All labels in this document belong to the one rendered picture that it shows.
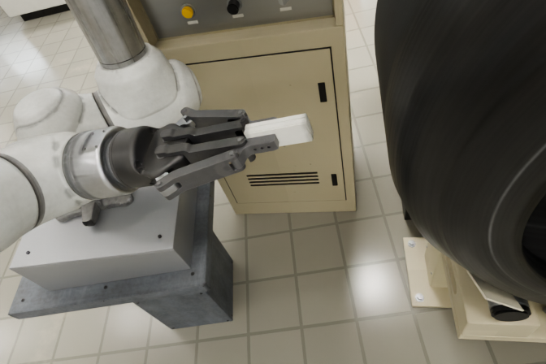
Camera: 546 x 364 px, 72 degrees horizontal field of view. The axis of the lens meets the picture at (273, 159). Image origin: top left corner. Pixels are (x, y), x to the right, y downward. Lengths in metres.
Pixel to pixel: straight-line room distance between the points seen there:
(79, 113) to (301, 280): 1.05
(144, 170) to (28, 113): 0.45
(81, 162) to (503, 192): 0.42
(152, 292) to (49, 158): 0.52
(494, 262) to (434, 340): 1.11
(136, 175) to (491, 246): 0.37
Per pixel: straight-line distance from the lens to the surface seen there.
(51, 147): 0.53
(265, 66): 1.09
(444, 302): 1.53
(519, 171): 0.28
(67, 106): 0.85
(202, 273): 0.92
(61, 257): 0.97
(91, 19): 0.80
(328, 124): 1.24
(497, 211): 0.32
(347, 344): 1.47
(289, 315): 1.52
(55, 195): 0.52
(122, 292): 1.00
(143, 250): 0.88
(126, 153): 0.46
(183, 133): 0.45
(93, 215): 0.95
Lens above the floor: 1.44
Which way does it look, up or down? 49 degrees down
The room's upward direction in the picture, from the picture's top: 18 degrees counter-clockwise
